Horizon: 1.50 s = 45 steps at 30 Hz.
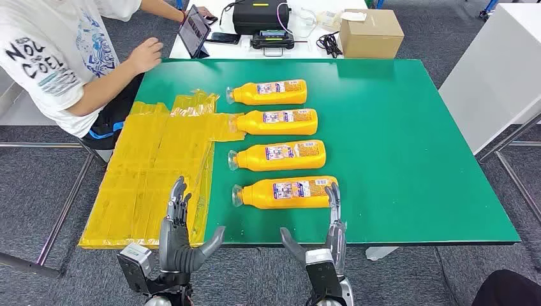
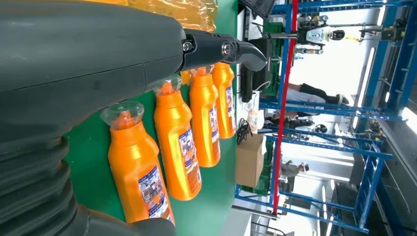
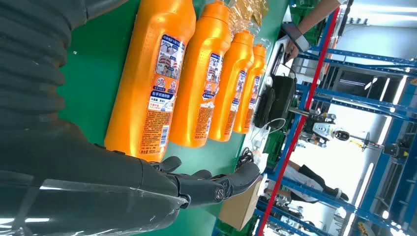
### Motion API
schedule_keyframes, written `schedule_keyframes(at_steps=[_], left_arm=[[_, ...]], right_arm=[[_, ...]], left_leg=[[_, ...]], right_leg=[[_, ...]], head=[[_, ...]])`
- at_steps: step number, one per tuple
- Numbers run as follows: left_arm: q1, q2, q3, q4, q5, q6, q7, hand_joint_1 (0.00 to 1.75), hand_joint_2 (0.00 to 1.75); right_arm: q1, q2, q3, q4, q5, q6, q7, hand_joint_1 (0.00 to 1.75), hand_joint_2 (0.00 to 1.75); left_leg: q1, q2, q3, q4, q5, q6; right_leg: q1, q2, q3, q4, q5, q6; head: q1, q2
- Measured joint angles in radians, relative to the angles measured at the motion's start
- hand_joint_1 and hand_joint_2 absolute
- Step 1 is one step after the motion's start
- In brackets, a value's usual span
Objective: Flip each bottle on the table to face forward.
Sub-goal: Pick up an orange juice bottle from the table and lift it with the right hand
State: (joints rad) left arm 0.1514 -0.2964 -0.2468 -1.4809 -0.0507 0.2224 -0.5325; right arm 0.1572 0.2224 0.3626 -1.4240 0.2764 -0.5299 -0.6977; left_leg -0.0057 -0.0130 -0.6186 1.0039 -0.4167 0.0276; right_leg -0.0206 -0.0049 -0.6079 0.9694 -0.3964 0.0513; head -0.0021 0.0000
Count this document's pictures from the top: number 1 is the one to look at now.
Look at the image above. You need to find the white charger cable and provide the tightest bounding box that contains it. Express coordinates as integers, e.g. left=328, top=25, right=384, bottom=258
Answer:
left=290, top=7, right=318, bottom=39

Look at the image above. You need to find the black cable bundle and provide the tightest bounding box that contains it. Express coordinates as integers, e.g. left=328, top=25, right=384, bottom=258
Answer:
left=315, top=31, right=344, bottom=59

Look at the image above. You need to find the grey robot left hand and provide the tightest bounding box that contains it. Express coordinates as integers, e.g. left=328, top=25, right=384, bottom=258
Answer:
left=158, top=176, right=227, bottom=275

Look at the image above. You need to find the pink cable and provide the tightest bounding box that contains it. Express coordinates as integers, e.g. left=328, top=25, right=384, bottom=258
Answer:
left=276, top=2, right=293, bottom=37

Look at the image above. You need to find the blue wheeled frame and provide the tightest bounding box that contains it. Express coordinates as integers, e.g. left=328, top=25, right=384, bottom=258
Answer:
left=478, top=0, right=500, bottom=21

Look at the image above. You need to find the brown cardboard box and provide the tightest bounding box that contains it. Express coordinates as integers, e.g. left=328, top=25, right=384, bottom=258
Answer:
left=338, top=8, right=405, bottom=60

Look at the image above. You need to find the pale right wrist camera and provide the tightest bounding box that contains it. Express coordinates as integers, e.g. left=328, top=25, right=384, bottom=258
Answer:
left=305, top=248, right=348, bottom=306

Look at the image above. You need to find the orange detergent bottle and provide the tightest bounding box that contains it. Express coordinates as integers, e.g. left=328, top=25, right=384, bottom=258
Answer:
left=226, top=78, right=308, bottom=106
left=227, top=140, right=327, bottom=172
left=230, top=108, right=318, bottom=136
left=231, top=175, right=339, bottom=210

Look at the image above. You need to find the black tablet on stand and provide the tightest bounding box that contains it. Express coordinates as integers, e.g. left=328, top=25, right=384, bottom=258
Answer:
left=177, top=4, right=212, bottom=59

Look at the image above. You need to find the clear plastic bag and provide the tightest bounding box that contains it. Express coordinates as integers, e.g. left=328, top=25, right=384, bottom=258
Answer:
left=316, top=10, right=344, bottom=31

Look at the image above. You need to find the black carrying case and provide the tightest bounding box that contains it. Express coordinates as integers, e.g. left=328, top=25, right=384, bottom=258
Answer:
left=232, top=0, right=291, bottom=36

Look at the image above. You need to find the black handheld controller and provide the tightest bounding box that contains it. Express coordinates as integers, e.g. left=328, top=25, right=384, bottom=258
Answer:
left=250, top=29, right=296, bottom=57

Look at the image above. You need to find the black smartphone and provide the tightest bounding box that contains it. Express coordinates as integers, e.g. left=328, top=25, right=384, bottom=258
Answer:
left=205, top=32, right=242, bottom=46

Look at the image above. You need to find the person's right hand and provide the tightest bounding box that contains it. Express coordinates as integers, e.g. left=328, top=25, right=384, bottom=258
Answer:
left=126, top=37, right=164, bottom=76

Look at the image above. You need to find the white table foot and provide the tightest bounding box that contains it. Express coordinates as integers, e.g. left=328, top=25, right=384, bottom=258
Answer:
left=365, top=246, right=401, bottom=262

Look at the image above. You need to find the yellow taped cardboard sheet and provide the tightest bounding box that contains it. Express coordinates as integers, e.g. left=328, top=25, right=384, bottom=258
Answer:
left=78, top=89, right=247, bottom=250

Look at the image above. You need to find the person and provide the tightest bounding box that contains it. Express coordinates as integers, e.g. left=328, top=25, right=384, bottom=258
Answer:
left=0, top=0, right=216, bottom=150

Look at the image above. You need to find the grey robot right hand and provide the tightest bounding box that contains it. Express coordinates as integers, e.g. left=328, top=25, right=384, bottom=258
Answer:
left=280, top=182, right=348, bottom=277

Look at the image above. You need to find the black rounded object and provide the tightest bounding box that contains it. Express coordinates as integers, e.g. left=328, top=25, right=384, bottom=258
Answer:
left=471, top=269, right=541, bottom=306

